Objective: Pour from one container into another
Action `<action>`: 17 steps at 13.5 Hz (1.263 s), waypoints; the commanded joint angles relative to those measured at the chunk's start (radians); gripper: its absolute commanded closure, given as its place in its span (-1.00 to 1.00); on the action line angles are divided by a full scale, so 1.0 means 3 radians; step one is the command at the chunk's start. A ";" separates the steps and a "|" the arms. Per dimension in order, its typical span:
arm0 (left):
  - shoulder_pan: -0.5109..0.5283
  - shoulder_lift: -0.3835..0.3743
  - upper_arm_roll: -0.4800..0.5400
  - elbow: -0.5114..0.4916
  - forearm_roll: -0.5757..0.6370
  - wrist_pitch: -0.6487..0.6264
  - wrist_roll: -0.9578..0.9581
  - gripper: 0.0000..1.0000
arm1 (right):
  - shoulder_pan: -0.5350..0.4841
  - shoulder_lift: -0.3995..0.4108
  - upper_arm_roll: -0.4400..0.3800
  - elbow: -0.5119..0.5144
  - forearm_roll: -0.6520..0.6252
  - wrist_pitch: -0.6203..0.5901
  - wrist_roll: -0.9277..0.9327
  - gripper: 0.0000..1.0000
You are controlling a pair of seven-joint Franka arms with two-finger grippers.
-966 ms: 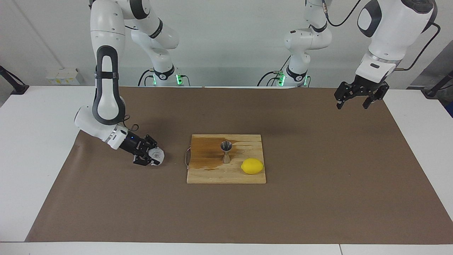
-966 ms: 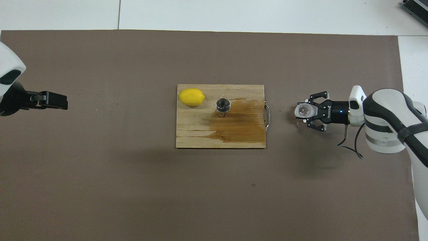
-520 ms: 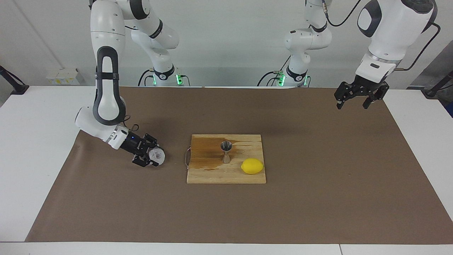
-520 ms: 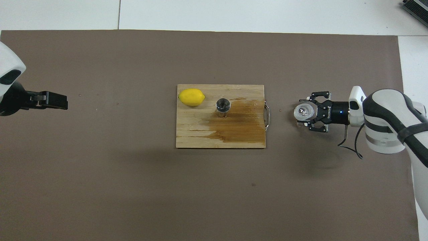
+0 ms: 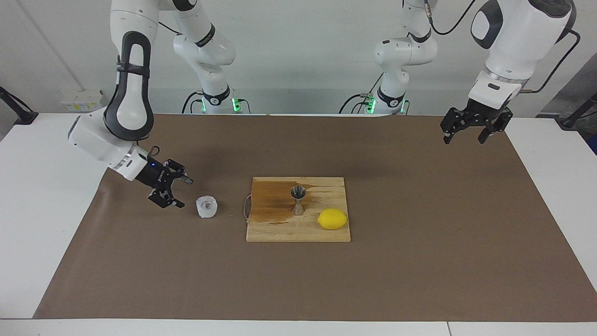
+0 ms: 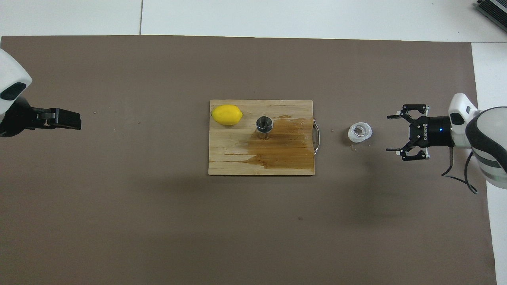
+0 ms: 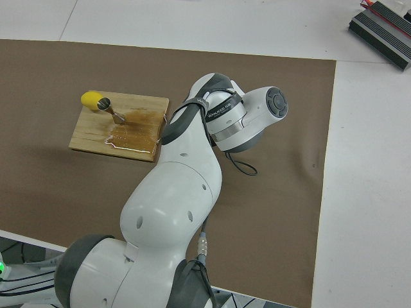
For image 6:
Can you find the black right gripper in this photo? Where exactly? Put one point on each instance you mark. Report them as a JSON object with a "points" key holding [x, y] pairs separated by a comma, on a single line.
{"points": [[433, 132]]}

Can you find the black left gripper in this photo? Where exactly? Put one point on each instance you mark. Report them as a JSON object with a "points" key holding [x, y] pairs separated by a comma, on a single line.
{"points": [[18, 120]]}

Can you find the small clear plastic cup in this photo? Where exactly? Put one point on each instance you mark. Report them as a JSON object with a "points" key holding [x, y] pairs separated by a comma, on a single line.
{"points": [[360, 132]]}

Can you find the steel double jigger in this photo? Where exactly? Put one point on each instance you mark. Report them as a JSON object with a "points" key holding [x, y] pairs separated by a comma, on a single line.
{"points": [[264, 124]]}

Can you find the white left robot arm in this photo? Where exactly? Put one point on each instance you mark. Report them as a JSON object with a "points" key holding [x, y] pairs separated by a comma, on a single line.
{"points": [[10, 71]]}

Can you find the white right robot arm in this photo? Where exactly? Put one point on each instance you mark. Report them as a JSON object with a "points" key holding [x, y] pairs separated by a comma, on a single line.
{"points": [[491, 138]]}

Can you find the brown paper table mat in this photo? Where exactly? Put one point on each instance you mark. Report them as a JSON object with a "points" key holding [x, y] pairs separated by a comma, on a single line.
{"points": [[158, 217]]}

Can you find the grey ribbed metal device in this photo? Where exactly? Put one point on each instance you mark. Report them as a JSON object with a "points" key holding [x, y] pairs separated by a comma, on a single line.
{"points": [[493, 10]]}

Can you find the yellow lemon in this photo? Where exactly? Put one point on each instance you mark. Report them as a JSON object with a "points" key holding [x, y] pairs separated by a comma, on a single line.
{"points": [[226, 114]]}

